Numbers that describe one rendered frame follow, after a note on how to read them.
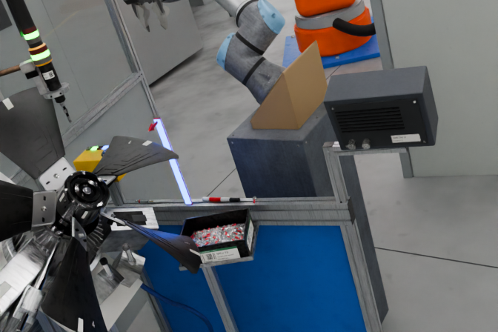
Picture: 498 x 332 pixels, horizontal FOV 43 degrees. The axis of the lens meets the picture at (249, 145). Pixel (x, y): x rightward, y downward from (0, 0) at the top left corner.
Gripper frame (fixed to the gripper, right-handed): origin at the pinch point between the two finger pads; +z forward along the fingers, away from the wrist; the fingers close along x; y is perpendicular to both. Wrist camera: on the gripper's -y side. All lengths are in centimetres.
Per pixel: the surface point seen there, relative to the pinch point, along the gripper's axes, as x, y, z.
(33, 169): 11, -58, 15
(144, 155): -5.0, -34.4, 26.5
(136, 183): 71, 45, 87
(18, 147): 15, -56, 9
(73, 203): -5, -66, 21
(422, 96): -83, -21, 21
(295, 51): 94, 333, 139
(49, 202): 2, -66, 20
